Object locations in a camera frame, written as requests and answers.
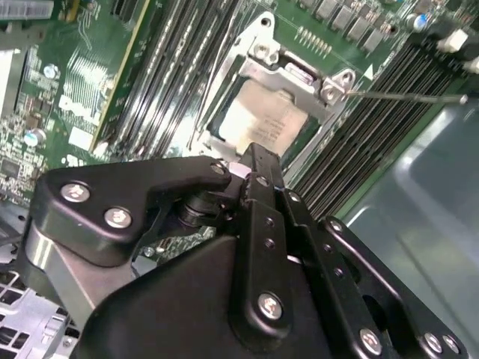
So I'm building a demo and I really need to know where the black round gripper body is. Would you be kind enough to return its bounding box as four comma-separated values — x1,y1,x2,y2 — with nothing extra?
74,232,360,359

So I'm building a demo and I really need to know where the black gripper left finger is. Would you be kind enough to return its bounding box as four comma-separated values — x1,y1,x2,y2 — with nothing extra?
22,143,296,343

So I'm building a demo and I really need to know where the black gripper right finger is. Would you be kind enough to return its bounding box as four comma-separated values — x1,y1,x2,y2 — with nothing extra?
263,147,469,359

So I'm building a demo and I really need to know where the silver CPU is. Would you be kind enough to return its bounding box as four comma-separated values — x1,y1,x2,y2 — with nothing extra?
205,79,311,160

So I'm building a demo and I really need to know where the metal socket cover frame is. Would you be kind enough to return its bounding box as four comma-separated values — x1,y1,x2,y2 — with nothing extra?
189,32,330,158

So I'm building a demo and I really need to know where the thin metal locking lever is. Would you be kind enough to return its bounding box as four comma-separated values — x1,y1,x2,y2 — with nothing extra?
344,88,469,105

